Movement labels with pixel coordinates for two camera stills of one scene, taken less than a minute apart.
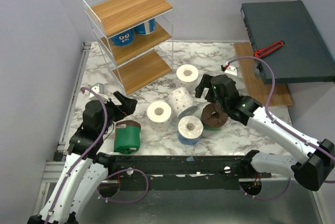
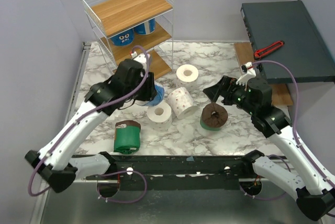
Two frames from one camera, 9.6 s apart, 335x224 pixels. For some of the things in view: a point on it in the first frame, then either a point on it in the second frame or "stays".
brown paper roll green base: [213, 117] stays
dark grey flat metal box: [304, 57] stays
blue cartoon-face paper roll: [123, 39] stays
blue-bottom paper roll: [190, 129] -> [160, 91]
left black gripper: [128, 104] -> [150, 92]
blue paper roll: [146, 29] stays
